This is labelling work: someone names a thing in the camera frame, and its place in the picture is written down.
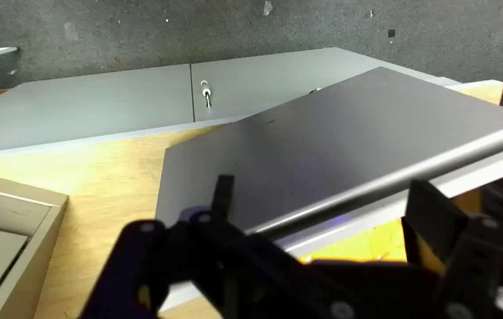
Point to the silver cabinet key lock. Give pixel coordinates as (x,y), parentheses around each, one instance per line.
(206,93)

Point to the beige open wooden box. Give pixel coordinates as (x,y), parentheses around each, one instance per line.
(9,249)

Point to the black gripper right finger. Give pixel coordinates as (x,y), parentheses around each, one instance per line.
(439,225)

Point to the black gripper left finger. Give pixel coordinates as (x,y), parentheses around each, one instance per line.
(204,255)

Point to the grey metal file cabinet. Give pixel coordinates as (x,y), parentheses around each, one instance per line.
(103,108)

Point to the grey laptop lid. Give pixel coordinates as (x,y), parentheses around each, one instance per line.
(333,143)

